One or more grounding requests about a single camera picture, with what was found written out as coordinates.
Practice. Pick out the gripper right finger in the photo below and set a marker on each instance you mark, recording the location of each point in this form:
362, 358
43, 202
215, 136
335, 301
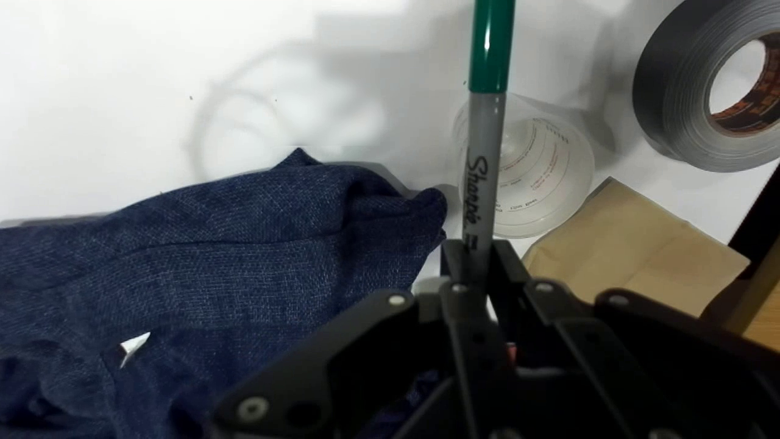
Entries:
609, 360

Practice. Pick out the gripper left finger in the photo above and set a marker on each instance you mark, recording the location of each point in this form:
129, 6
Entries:
365, 360

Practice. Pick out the green capped grey marker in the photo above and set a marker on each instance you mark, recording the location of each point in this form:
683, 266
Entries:
487, 122

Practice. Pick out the clear plastic measuring cup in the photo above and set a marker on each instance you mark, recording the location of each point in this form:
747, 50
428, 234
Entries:
545, 171

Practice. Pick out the brown paper napkin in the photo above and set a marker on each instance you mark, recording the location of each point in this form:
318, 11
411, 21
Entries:
634, 250

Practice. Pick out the dark blue cloth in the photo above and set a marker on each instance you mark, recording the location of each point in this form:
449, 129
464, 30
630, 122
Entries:
213, 280

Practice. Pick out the roll of grey duct tape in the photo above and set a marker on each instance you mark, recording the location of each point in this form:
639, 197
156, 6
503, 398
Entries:
682, 85

